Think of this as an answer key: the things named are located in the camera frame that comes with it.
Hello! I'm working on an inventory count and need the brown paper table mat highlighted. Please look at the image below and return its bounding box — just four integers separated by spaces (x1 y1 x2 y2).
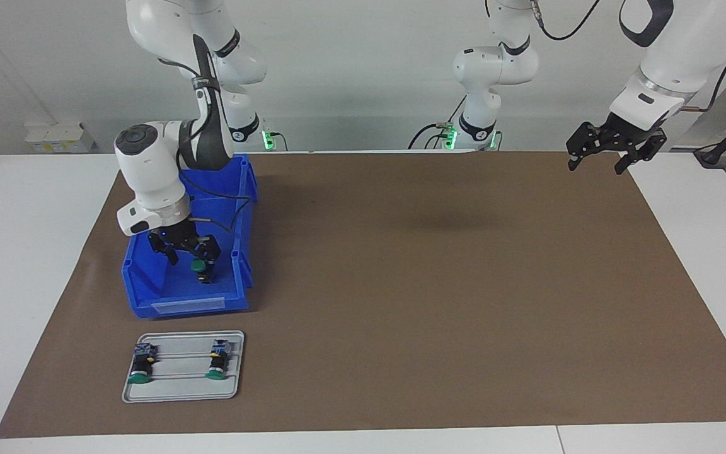
0 151 726 439

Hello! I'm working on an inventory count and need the green push button switch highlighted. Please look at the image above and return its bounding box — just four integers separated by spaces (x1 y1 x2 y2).
127 343 157 385
205 339 233 380
190 257 216 284

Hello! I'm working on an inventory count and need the black base cable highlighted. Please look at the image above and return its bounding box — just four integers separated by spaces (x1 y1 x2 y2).
408 95 468 150

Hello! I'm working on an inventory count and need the blue plastic storage bin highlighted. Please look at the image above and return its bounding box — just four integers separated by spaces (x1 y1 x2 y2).
121 154 259 318

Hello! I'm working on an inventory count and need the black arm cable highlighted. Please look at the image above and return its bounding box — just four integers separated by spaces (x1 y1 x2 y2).
158 57 254 238
530 0 726 114

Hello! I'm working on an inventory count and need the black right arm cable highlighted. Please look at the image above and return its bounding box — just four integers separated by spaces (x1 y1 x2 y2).
158 57 254 238

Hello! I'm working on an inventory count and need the grey metal tray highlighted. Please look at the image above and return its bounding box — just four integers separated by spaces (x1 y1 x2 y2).
122 330 245 404

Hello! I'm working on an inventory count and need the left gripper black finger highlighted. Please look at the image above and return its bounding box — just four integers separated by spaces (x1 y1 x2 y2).
566 124 597 173
613 143 662 176

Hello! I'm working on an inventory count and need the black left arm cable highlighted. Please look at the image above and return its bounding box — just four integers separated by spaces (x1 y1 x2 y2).
530 0 726 114

